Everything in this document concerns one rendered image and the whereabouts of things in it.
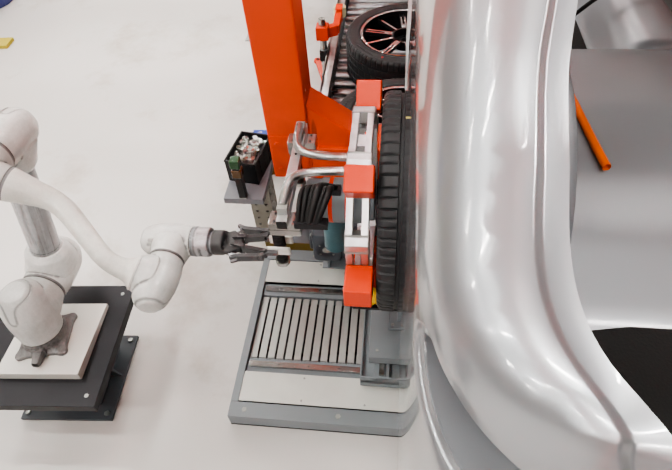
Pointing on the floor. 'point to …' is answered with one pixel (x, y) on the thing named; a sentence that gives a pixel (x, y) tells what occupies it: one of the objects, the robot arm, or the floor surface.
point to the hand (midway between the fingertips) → (280, 245)
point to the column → (265, 207)
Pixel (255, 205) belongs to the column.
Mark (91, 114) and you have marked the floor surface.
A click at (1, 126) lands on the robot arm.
